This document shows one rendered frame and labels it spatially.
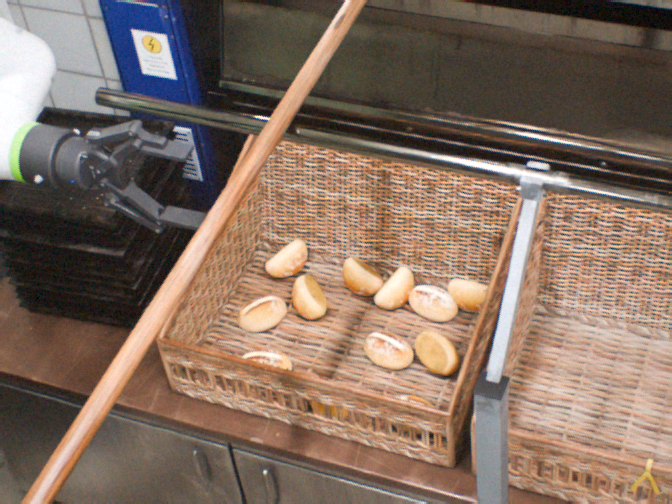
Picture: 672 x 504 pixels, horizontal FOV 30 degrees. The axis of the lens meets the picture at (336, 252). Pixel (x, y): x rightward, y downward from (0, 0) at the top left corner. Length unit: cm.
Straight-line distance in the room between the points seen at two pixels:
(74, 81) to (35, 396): 65
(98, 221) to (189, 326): 26
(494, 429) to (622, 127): 60
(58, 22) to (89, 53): 8
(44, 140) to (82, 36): 71
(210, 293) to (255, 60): 45
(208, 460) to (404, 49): 85
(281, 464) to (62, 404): 46
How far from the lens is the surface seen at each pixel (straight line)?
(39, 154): 188
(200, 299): 235
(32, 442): 269
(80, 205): 232
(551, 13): 209
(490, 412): 184
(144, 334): 162
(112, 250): 230
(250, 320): 238
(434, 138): 234
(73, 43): 259
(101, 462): 262
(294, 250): 246
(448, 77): 223
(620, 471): 205
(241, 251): 248
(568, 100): 218
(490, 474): 197
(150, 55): 245
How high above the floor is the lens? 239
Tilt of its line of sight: 46 degrees down
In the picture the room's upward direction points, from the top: 8 degrees counter-clockwise
